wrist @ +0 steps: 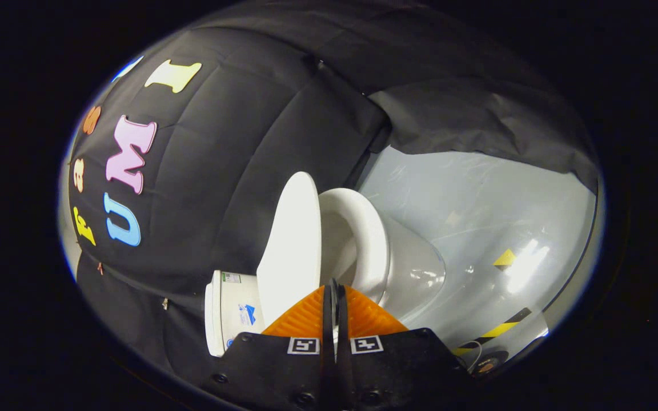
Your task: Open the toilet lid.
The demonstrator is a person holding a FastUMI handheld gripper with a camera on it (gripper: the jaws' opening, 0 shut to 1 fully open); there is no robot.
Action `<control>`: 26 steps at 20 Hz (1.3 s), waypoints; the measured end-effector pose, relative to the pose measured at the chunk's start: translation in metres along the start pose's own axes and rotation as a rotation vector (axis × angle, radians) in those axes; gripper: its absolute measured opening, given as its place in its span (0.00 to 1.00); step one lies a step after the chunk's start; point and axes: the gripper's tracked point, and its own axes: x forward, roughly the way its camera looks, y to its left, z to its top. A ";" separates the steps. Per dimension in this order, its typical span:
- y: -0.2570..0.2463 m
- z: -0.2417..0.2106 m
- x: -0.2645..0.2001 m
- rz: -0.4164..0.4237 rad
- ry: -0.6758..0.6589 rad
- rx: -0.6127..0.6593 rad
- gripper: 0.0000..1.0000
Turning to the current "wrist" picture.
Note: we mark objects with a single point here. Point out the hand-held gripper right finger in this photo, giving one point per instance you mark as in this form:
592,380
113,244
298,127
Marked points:
392,371

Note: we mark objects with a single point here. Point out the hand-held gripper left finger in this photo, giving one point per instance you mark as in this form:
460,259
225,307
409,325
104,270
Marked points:
283,377

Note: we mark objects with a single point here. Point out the white toilet tank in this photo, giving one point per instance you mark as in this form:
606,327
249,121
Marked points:
235,319

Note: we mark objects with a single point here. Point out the white toilet bowl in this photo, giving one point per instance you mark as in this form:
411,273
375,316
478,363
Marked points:
414,274

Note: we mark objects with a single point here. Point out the white toilet seat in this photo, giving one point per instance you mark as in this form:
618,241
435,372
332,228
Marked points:
372,240

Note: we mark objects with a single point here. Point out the yellow black hazard tape strip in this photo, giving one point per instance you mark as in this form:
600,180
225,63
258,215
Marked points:
497,330

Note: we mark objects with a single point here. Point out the yellow floor tape patch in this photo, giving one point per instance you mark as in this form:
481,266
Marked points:
505,259

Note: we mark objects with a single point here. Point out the black backdrop cloth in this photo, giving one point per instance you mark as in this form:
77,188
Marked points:
237,142

